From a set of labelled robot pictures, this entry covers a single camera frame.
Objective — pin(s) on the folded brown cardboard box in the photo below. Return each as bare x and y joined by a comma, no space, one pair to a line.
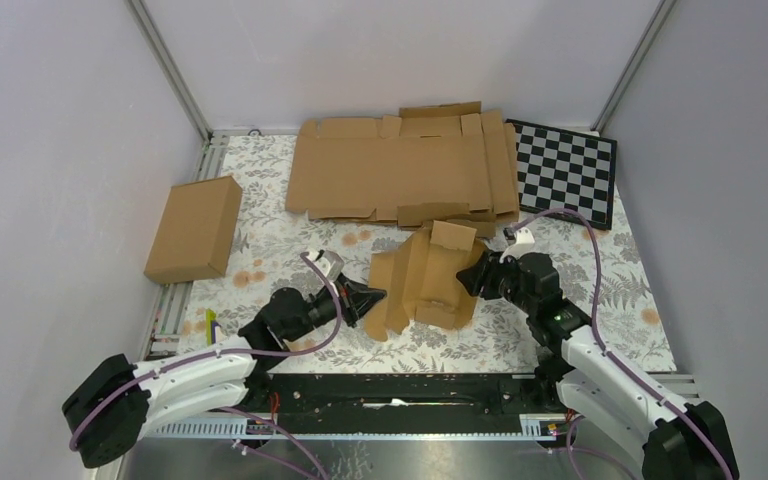
194,238

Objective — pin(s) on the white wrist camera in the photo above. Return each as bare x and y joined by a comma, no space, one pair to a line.
324,263
520,242

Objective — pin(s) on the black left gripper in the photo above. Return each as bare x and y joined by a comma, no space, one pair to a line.
351,309

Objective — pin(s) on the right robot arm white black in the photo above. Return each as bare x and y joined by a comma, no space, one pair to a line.
667,435

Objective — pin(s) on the black white checkerboard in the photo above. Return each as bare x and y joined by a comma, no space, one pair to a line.
560,168

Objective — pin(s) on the right aluminium frame post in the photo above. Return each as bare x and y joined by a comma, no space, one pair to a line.
654,26

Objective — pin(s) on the left aluminium frame post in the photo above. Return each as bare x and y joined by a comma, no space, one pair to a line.
154,39

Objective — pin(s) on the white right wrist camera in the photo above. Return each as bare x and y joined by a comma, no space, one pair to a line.
520,242

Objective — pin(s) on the stack of flat cardboard blanks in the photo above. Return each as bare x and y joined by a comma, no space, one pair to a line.
453,161

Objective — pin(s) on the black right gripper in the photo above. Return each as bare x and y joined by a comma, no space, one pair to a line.
484,274

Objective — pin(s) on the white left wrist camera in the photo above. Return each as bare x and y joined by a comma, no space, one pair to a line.
324,263

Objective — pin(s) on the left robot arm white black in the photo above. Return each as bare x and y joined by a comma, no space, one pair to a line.
120,402

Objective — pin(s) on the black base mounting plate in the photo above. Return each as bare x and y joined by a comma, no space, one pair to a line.
402,404

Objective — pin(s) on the aluminium frame post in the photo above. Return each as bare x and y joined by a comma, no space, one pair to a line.
154,39
654,26

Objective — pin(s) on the yellow green small tool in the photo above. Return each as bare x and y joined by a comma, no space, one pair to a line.
211,325

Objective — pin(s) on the floral patterned table mat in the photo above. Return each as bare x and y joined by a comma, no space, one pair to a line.
600,272

